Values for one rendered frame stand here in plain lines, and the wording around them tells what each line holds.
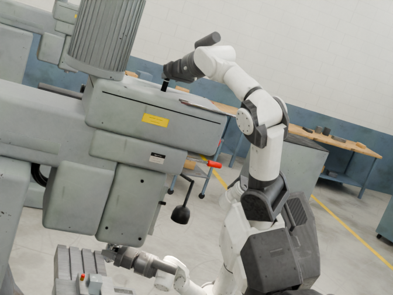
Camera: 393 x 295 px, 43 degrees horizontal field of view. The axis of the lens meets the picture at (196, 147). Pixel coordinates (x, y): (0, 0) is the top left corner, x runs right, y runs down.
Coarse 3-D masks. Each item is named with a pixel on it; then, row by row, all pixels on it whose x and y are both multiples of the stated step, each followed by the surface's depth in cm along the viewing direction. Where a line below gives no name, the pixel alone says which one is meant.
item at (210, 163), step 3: (186, 159) 178; (189, 159) 178; (192, 159) 178; (195, 159) 178; (198, 159) 179; (198, 162) 179; (201, 162) 179; (204, 162) 180; (207, 162) 180; (210, 162) 180; (213, 162) 180; (216, 162) 181; (207, 165) 180; (210, 165) 180; (213, 165) 180; (216, 165) 181; (219, 165) 181; (219, 168) 182
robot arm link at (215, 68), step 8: (200, 48) 150; (200, 56) 150; (208, 56) 147; (200, 64) 151; (208, 64) 148; (216, 64) 146; (224, 64) 146; (232, 64) 147; (208, 72) 148; (216, 72) 147; (224, 72) 146; (216, 80) 149
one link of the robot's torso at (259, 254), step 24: (240, 216) 162; (288, 216) 163; (312, 216) 167; (240, 240) 159; (264, 240) 159; (288, 240) 160; (312, 240) 163; (240, 264) 160; (264, 264) 156; (288, 264) 157; (312, 264) 159; (240, 288) 164; (264, 288) 154; (288, 288) 159
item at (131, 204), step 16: (128, 176) 174; (144, 176) 176; (160, 176) 178; (112, 192) 175; (128, 192) 176; (144, 192) 178; (160, 192) 180; (112, 208) 177; (128, 208) 178; (144, 208) 180; (112, 224) 179; (128, 224) 181; (144, 224) 182; (112, 240) 181; (128, 240) 183; (144, 240) 186
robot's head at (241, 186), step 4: (240, 176) 179; (236, 180) 181; (240, 180) 178; (244, 180) 179; (232, 184) 182; (236, 184) 177; (240, 184) 177; (244, 184) 178; (228, 188) 184; (236, 188) 176; (240, 188) 176; (244, 188) 176; (240, 192) 176
